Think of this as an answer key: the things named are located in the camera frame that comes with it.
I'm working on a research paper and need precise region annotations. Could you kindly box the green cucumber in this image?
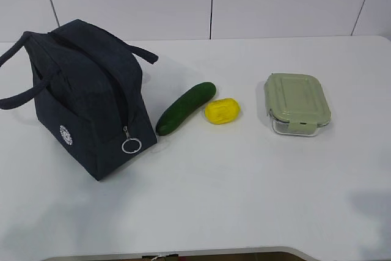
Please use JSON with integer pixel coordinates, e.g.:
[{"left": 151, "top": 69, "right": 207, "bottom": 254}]
[{"left": 155, "top": 81, "right": 217, "bottom": 136}]

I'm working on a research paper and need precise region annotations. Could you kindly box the yellow lemon toy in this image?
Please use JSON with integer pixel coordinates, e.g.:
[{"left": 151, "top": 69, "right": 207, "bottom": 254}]
[{"left": 204, "top": 98, "right": 241, "bottom": 125}]

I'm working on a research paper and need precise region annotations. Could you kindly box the glass container green lid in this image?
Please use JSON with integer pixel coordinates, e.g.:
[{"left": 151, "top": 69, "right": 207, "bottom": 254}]
[{"left": 264, "top": 73, "right": 332, "bottom": 137}]

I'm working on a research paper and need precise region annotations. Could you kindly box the navy blue lunch bag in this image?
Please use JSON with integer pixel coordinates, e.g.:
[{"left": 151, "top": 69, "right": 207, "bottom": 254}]
[{"left": 1, "top": 20, "right": 158, "bottom": 180}]

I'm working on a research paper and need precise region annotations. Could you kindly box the silver zipper pull ring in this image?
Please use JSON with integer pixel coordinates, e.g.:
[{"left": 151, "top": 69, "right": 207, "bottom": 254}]
[{"left": 121, "top": 125, "right": 143, "bottom": 154}]

